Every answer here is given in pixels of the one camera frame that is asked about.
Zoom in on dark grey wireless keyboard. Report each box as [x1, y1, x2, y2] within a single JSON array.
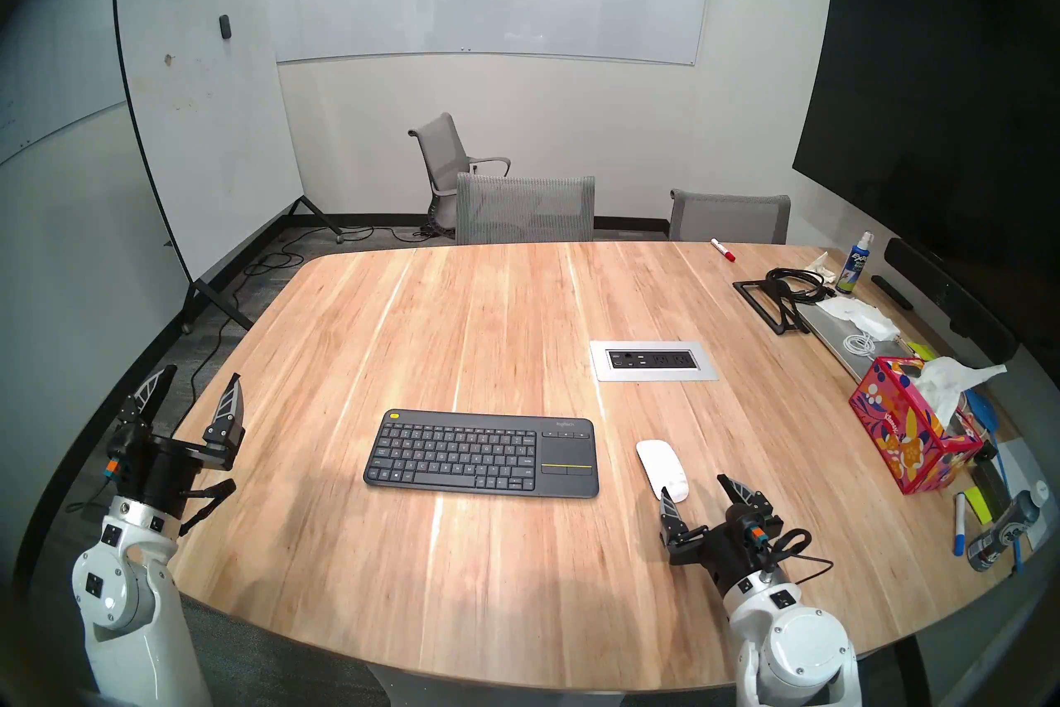
[[363, 409, 600, 500]]

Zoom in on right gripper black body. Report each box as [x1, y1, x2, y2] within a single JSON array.
[[665, 507, 783, 594]]

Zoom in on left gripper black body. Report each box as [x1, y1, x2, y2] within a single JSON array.
[[105, 417, 247, 538]]

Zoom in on freestanding whiteboard on stand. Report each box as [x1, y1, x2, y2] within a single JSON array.
[[112, 0, 345, 332]]

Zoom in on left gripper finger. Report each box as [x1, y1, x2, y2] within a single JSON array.
[[118, 365, 178, 434], [205, 374, 247, 447]]

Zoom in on black laptop stand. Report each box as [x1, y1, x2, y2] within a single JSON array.
[[733, 278, 817, 336]]

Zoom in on large black wall screen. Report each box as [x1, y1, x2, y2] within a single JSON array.
[[793, 0, 1060, 284]]

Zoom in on wall whiteboard with writing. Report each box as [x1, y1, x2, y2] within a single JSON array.
[[0, 0, 237, 168]]

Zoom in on white crumpled paper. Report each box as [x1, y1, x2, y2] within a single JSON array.
[[818, 297, 899, 340]]

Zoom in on silver table power outlet box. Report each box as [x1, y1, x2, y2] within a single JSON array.
[[590, 340, 718, 384]]

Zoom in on black remote control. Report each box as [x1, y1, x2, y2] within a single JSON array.
[[871, 275, 914, 311]]

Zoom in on grey chair with armrests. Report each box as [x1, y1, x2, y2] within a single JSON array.
[[408, 113, 512, 238]]

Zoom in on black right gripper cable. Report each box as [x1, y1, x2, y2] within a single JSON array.
[[758, 529, 835, 590]]

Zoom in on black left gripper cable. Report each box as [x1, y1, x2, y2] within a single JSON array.
[[180, 478, 239, 536]]

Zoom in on white wireless mouse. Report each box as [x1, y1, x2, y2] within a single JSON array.
[[636, 439, 690, 503]]

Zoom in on black cable bundle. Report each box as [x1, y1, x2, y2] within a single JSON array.
[[766, 266, 837, 302]]

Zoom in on white paper sheet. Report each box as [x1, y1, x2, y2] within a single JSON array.
[[994, 436, 1057, 503]]

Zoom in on silver laptop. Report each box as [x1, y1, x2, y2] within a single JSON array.
[[795, 299, 920, 383]]

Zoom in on grey mesh office chair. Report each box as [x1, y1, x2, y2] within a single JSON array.
[[668, 189, 792, 245]]

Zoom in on whiteboard cleaner spray bottle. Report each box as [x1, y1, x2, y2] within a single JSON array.
[[836, 232, 875, 294]]

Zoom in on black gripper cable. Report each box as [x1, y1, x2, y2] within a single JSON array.
[[758, 529, 835, 590], [180, 478, 239, 536]]

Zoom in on grey mesh chair wide back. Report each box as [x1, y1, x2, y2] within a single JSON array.
[[455, 174, 596, 245]]

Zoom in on blue plastic item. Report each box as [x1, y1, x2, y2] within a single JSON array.
[[965, 391, 1003, 433]]

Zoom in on black floor cables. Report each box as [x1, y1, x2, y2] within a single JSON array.
[[190, 212, 431, 400]]

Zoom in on black video sound bar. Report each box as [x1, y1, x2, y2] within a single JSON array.
[[884, 237, 1019, 365]]

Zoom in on red floral tissue box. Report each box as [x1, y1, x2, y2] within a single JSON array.
[[849, 356, 986, 497]]

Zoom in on grey spray can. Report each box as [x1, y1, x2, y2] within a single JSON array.
[[967, 490, 1040, 572]]

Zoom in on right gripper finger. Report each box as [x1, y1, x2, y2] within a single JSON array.
[[659, 488, 688, 546], [717, 474, 773, 520]]

